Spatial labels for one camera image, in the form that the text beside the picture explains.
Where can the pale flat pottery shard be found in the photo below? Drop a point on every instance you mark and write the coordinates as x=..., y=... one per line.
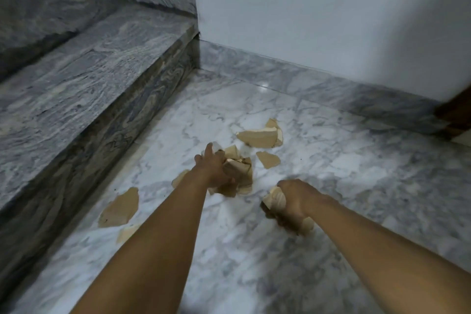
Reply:
x=127, y=232

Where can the large flat beige pottery shard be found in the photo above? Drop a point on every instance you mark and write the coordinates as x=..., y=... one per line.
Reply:
x=119, y=209

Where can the person's right fingers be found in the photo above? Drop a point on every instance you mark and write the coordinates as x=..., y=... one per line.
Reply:
x=285, y=220

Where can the small pointed beige pottery shard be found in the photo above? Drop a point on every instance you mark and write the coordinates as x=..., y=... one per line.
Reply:
x=272, y=124

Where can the person's left fingers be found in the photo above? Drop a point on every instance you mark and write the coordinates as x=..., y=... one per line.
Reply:
x=209, y=149

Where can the person's left hand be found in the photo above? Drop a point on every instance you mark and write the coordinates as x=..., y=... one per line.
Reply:
x=211, y=170

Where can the heap of beige pottery shards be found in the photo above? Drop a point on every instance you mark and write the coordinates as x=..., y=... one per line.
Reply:
x=241, y=183

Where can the flat triangular beige pottery shard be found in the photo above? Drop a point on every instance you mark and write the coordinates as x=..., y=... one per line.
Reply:
x=268, y=159

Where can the person's right forearm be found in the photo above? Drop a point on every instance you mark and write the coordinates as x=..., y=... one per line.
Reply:
x=386, y=269

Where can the pale beige pottery shard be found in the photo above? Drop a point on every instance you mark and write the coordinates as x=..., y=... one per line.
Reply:
x=238, y=168

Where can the person's right hand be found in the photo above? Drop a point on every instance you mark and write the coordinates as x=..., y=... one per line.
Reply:
x=300, y=198

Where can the person's left forearm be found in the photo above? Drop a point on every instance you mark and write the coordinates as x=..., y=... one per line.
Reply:
x=158, y=247

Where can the large curved beige pottery shard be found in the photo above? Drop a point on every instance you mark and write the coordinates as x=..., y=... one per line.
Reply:
x=257, y=138

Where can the ribbed beige pottery shard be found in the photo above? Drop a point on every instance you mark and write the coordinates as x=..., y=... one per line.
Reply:
x=274, y=202

